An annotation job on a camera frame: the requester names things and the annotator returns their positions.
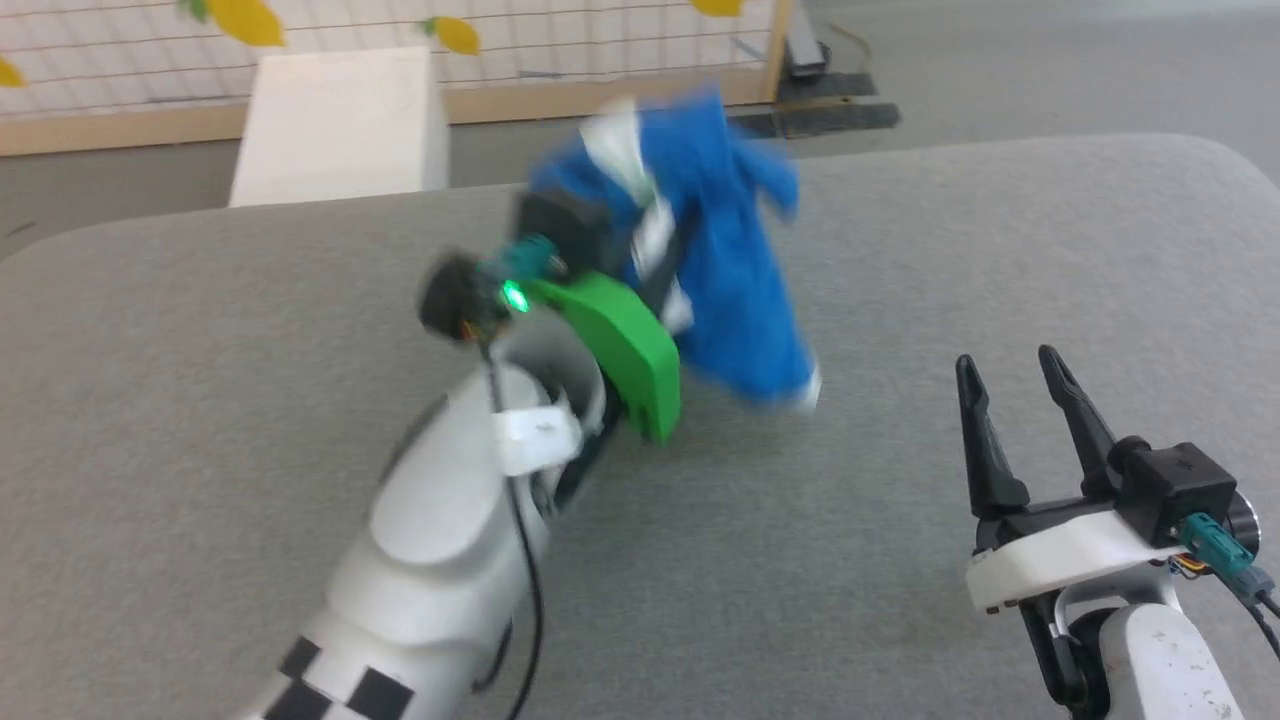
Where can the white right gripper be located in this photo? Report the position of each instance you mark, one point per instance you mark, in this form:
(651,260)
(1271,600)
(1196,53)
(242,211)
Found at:
(1070,555)

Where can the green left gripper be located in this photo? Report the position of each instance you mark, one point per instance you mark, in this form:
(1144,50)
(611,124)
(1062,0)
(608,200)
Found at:
(625,340)

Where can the blue garment with white trim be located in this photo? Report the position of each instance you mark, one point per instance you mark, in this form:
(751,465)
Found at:
(735,290)

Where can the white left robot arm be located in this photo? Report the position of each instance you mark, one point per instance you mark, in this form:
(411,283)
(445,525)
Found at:
(450,540)

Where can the dark floor mat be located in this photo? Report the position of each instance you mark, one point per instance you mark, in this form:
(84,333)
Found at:
(820,115)

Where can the small yellow paper leaf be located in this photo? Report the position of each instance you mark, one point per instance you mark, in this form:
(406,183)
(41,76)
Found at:
(457,36)
(717,6)
(10,72)

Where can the white box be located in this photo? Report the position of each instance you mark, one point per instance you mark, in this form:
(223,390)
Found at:
(340,125)

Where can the large yellow paper leaf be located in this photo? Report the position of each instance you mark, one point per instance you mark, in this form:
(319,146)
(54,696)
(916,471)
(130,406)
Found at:
(247,20)

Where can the grey fabric sofa cushion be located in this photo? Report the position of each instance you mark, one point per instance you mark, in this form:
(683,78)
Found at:
(200,420)

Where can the wooden framed net fence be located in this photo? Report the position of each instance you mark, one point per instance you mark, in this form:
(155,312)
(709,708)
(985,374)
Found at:
(130,60)

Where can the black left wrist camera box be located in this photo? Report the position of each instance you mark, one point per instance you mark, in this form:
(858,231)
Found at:
(560,235)

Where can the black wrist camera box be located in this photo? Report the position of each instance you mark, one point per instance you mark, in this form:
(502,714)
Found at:
(560,235)
(1180,490)

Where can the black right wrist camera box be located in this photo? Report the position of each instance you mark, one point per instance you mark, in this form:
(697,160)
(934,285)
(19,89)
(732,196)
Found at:
(1180,490)

